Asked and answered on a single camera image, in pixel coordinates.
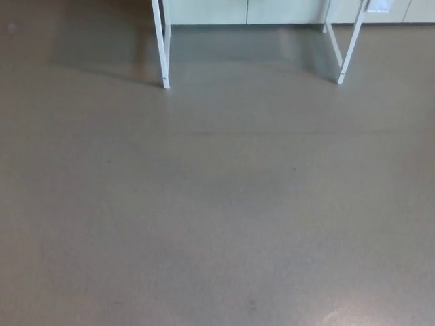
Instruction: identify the white desk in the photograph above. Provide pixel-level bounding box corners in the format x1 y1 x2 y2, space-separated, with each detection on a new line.
151 0 370 90

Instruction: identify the pale green cabinet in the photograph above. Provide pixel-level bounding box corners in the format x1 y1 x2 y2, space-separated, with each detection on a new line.
167 0 435 26

